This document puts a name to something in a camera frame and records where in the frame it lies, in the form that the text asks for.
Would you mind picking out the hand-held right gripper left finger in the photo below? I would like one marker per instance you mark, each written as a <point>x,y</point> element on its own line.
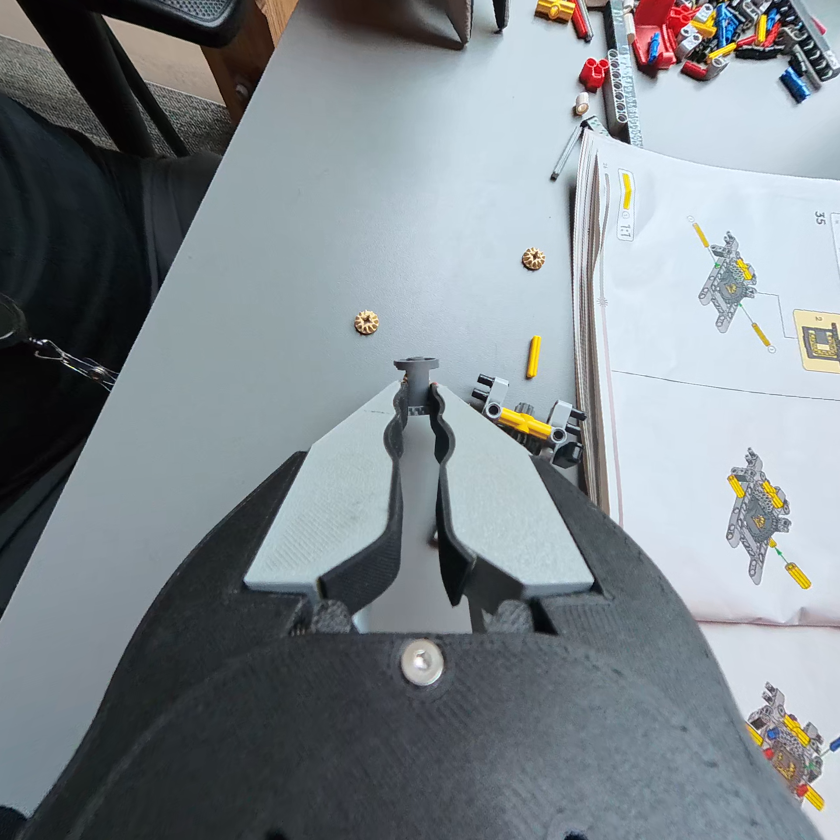
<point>328,512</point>

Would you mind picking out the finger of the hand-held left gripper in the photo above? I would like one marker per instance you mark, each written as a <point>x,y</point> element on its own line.
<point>502,12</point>
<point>439,16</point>

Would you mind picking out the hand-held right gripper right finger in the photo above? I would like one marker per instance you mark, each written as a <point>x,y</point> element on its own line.
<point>505,518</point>

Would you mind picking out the grey lego frame assembly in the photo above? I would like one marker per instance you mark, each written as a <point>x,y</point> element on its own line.
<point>525,426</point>

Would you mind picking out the grey lego differential piece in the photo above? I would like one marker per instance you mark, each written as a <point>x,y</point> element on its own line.
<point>415,380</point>

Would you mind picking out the tan lego bevel gear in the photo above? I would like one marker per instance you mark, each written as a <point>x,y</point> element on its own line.
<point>533,258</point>
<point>367,321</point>

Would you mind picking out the yellow lego connector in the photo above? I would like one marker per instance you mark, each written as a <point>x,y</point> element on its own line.
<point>554,10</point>

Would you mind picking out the red lego connector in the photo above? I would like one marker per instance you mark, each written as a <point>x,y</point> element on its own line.
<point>594,73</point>

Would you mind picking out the long grey lego strip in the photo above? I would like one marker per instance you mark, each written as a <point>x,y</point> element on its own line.
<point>615,26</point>

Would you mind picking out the white lego bush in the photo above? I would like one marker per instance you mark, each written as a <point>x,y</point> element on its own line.
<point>582,103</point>

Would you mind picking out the large red lego panel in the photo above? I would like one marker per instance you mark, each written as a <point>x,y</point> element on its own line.
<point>649,36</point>

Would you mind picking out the light grey lego axle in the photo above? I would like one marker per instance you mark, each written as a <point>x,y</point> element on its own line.
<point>565,154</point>

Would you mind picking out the short yellow lego axle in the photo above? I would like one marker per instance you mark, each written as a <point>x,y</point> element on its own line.
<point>533,358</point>

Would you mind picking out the lego instruction booklet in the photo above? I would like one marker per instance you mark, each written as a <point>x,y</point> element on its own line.
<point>689,407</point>

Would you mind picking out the pile of loose lego pieces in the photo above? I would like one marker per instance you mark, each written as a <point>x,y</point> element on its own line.
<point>741,39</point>

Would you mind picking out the wooden table leg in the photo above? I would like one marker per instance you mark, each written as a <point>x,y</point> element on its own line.
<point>229,65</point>

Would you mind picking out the black office chair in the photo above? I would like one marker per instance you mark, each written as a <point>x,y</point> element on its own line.
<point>190,16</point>

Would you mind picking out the black badge reel with clip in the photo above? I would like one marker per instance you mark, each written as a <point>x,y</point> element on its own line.
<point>92,373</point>

